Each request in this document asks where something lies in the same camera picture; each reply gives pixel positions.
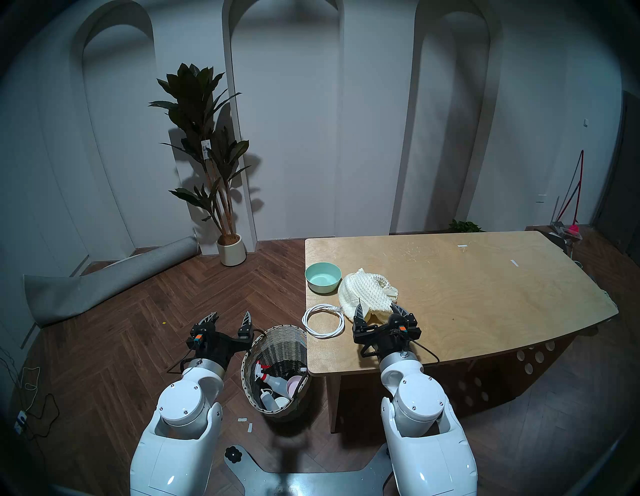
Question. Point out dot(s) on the tall dark green plant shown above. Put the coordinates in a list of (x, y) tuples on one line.
[(192, 95)]

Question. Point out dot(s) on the white plant tag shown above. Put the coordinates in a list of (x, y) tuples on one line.
[(205, 149)]

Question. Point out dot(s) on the cream knitted cloth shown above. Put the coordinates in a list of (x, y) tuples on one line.
[(365, 292)]

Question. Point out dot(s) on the white power strip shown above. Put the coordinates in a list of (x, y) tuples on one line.
[(19, 422)]

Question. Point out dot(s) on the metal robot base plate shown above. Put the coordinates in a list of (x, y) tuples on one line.
[(310, 482)]

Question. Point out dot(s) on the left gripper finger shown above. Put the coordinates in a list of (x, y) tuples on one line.
[(209, 320), (246, 326)]

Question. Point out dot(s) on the rolled grey carpet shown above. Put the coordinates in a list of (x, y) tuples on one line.
[(100, 285)]

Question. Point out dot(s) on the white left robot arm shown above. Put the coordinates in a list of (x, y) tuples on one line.
[(180, 405)]

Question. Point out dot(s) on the white spray bottle red trigger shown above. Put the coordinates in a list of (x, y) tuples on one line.
[(275, 382)]

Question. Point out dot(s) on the woven wicker basket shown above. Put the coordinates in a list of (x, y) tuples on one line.
[(280, 345)]

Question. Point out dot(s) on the mint green bowl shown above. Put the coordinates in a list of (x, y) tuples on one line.
[(323, 277)]

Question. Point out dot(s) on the light wooden table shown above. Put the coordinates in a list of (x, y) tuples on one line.
[(475, 300)]

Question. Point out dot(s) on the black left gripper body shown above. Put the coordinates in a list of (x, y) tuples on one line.
[(215, 345)]

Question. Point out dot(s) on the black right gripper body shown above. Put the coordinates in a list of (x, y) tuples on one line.
[(385, 337)]

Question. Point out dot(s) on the pink cup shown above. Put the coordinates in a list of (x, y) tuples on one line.
[(294, 386)]

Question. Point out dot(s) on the black base knob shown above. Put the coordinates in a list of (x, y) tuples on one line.
[(233, 454)]

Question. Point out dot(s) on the white plant pot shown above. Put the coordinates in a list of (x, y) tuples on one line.
[(231, 252)]

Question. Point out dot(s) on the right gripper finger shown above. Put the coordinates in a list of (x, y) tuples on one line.
[(398, 312), (360, 314)]

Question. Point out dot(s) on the small green plant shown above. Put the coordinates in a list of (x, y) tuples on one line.
[(465, 227)]

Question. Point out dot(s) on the pink dustpan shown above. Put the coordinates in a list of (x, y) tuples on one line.
[(572, 230)]

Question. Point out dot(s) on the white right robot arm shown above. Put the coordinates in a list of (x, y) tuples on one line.
[(420, 400)]

